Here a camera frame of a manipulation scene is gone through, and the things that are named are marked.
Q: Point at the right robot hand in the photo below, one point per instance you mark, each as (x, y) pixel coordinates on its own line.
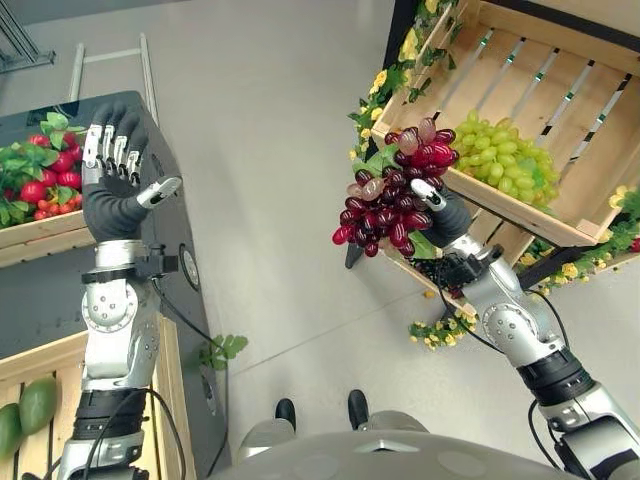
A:
(450, 215)

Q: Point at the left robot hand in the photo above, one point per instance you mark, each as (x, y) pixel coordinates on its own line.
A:
(107, 202)

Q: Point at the red grape bunch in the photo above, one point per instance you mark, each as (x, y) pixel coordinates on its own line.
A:
(395, 200)

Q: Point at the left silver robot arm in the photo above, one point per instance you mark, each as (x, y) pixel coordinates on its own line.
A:
(112, 345)

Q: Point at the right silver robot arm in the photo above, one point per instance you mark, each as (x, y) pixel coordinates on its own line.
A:
(535, 345)

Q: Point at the black display stand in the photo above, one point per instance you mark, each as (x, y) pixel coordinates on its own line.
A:
(170, 210)

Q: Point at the wooden crate with tomatoes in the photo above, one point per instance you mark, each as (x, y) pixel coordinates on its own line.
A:
(40, 235)

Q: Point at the red tomatoes with leaves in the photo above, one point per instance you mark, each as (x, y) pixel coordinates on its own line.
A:
(37, 172)

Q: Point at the green grape bunch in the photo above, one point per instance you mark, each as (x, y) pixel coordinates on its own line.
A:
(500, 155)

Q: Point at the yellow flower garland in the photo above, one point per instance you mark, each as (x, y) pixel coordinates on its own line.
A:
(400, 65)

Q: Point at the black metal rack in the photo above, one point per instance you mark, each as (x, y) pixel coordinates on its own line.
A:
(22, 47)

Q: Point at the green leaf sprig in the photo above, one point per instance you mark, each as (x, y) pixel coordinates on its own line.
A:
(220, 350)

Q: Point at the wooden crate with mangoes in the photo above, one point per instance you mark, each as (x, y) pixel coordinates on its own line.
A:
(100, 415)

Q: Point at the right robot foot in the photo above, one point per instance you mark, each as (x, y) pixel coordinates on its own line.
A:
(358, 407)

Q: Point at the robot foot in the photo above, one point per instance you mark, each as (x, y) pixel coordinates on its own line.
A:
(285, 410)
(358, 407)

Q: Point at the large green mango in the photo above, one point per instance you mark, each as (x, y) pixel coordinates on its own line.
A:
(36, 411)

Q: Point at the black shelf stand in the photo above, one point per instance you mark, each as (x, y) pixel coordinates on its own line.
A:
(565, 20)

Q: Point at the small green mango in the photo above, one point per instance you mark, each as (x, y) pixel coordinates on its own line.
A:
(9, 430)

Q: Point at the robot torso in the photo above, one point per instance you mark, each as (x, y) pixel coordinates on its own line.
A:
(380, 457)

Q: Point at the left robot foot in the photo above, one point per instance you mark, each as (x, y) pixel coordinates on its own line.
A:
(285, 410)

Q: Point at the grey metal frame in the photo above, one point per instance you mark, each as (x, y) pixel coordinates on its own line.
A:
(115, 65)

